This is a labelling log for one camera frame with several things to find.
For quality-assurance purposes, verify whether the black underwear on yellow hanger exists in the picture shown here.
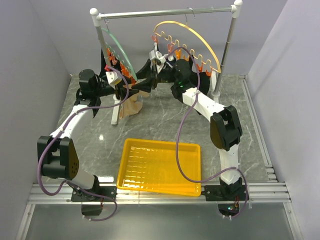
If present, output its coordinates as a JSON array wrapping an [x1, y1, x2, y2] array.
[[188, 58, 210, 95]]

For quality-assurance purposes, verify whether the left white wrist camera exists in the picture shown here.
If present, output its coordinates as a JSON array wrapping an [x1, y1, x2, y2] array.
[[104, 65, 122, 89]]

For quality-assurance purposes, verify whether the orange clothespin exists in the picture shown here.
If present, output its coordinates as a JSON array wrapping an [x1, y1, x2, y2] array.
[[129, 76, 137, 86]]

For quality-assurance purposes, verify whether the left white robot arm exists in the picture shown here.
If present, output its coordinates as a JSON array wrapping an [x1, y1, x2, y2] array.
[[37, 66, 130, 201]]

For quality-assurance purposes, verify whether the green arched clip hanger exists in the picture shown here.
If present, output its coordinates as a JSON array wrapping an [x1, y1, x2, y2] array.
[[101, 22, 138, 81]]

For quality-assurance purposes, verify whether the yellow plastic tray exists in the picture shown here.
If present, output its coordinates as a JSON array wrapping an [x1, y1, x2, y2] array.
[[116, 138, 201, 197]]

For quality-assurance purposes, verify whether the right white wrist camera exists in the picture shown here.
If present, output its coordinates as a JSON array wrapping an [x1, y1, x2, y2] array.
[[149, 49, 166, 66]]

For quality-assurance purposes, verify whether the white metal drying rack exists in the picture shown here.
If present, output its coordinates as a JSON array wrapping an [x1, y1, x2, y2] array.
[[89, 0, 244, 125]]

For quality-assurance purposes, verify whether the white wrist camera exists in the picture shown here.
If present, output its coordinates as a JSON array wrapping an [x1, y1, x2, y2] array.
[[104, 65, 122, 89], [149, 49, 166, 66]]

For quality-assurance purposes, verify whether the navy blue brief underwear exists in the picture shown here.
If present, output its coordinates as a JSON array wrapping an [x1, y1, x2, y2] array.
[[152, 42, 177, 74]]

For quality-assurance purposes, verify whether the black underwear on green hanger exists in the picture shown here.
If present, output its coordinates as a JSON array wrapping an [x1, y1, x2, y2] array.
[[98, 50, 107, 81]]

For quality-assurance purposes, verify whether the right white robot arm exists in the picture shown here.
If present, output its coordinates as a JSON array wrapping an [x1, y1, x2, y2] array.
[[133, 59, 249, 201]]

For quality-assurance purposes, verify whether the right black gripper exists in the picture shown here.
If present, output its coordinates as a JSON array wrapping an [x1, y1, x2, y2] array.
[[130, 59, 178, 95]]

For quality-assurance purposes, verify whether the yellow arched clip hanger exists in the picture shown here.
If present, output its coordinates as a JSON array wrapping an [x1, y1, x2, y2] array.
[[151, 20, 222, 76]]

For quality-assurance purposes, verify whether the beige boxer underwear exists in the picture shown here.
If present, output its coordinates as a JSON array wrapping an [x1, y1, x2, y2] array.
[[119, 91, 150, 119]]

